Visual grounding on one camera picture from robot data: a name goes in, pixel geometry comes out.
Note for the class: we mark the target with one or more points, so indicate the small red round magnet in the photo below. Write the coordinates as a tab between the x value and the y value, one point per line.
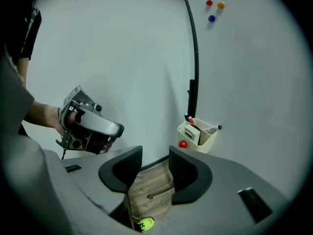
209	2

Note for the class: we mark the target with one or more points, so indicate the orange round magnet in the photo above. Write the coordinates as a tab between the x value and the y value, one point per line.
220	5

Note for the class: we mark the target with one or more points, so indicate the person's left hand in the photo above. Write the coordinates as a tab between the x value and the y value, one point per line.
107	146

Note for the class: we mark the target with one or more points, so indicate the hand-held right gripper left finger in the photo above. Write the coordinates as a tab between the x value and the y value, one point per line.
122	172

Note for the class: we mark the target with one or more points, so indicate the black-capped marker pen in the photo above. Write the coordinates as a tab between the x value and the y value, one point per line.
212	128

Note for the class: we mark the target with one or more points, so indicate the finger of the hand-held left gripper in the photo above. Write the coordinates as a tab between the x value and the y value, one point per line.
120	130

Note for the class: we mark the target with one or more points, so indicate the red-capped marker pen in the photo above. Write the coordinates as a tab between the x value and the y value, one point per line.
189	119

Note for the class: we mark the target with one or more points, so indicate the large red round magnet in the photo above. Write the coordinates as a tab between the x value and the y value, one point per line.
183	144

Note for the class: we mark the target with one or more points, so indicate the white whiteboard eraser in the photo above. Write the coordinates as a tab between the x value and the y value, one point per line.
191	133

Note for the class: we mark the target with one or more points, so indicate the neon green shoe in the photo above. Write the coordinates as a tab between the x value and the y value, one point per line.
146	223

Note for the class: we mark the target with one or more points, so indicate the blue round magnet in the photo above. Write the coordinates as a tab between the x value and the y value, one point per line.
211	18

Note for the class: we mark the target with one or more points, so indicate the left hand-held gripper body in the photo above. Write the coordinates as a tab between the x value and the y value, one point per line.
97	124

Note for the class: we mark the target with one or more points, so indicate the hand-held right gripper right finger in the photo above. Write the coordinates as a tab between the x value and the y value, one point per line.
193	180

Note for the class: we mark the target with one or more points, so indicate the person's left forearm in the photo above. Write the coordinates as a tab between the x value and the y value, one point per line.
42	115

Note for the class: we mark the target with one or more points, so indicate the white whiteboard with black frame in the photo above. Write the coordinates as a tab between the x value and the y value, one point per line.
252	70

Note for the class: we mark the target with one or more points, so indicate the cream marker holder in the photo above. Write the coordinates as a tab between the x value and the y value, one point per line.
207	142

